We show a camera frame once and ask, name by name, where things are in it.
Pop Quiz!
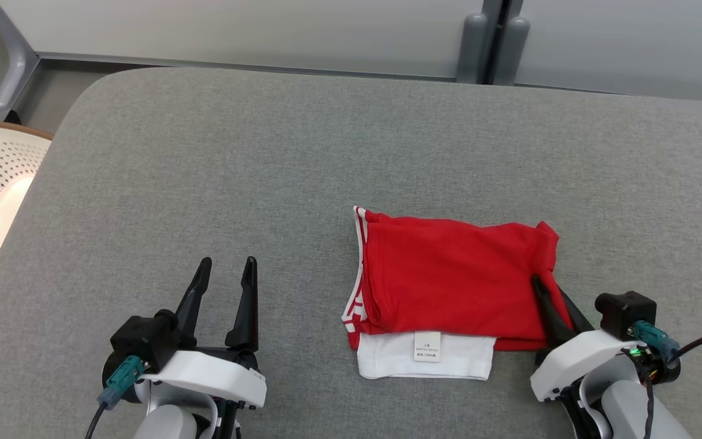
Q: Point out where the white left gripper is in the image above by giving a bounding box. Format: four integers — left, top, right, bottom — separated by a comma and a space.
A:
138, 256, 268, 409

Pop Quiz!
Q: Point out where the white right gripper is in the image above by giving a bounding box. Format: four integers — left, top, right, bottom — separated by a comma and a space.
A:
530, 274, 632, 403

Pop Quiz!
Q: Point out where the red and white basketball jersey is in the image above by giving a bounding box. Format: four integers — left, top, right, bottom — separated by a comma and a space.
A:
342, 205, 574, 380

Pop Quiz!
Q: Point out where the right camera cable teal connector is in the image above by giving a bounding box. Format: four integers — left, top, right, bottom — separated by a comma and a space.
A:
628, 321, 702, 362

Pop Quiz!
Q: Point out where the camera cable teal connector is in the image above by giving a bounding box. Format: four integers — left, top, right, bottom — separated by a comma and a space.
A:
628, 321, 702, 362
86, 355, 147, 439

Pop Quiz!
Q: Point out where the left camera cable teal connector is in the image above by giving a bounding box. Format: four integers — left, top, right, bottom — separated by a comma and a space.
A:
86, 355, 147, 439

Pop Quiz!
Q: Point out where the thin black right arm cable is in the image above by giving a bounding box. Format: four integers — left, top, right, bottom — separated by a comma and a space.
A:
622, 349, 656, 439

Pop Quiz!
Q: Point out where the grey partition base rail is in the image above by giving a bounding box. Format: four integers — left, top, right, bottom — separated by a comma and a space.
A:
37, 52, 458, 81

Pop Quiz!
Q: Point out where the thick grey metal frame leg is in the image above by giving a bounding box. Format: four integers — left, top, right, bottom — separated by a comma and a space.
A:
0, 0, 41, 123

